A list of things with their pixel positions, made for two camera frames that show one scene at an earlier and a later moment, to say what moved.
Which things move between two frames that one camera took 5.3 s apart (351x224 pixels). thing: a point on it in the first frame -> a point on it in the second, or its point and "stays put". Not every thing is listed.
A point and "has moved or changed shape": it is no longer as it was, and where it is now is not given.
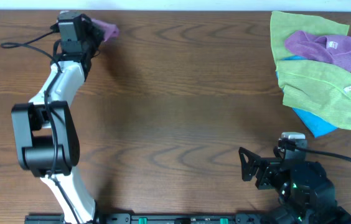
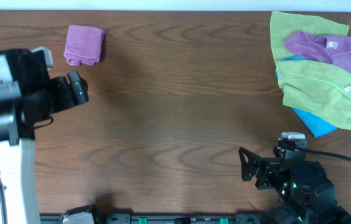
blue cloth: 317,126 stays put
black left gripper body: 92,40 -> 55,98
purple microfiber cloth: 109,31 has moved or changed shape
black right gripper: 269,167 stays put
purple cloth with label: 343,51 stays put
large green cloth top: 283,23 stays put
